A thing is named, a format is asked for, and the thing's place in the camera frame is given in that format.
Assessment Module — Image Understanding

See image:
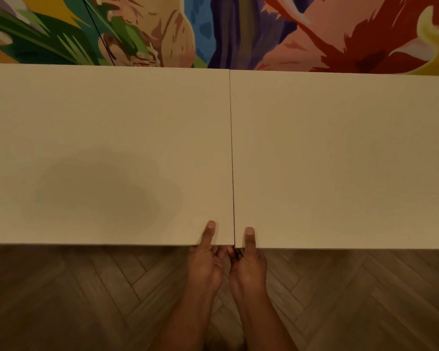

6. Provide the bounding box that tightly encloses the person's left hand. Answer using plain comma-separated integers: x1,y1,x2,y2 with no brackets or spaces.
187,221,228,293

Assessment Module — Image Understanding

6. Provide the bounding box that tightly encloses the person's right hand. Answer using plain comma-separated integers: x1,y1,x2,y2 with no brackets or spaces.
226,227,268,301

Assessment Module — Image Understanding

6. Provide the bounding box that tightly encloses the white table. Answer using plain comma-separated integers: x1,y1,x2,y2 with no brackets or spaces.
229,69,439,250
0,63,235,247

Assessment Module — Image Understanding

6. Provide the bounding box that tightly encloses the person's right forearm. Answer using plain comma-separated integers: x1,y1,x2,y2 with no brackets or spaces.
237,292,299,351

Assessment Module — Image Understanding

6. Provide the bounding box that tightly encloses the person's left forearm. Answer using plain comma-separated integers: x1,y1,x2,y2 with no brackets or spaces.
157,287,220,351

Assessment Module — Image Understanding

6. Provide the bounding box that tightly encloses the colourful wall mural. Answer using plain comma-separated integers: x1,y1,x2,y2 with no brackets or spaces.
0,0,439,76

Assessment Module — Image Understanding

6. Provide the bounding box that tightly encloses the thin black cable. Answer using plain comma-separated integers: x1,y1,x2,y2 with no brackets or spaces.
80,0,115,66

